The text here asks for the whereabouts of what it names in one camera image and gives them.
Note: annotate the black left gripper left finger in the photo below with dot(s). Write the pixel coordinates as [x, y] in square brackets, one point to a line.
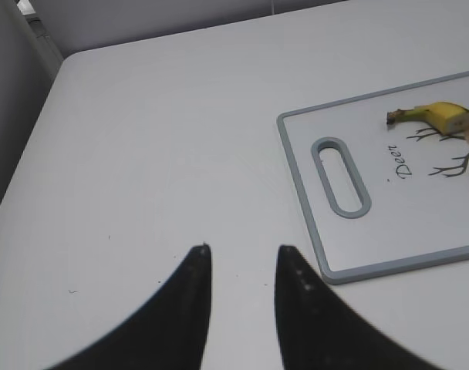
[169, 331]

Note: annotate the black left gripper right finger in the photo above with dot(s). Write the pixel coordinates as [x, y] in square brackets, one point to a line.
[318, 330]

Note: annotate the yellow banana stem piece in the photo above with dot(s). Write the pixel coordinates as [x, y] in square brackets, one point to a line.
[447, 118]

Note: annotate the white deer cutting board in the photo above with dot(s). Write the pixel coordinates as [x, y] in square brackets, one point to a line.
[376, 200]

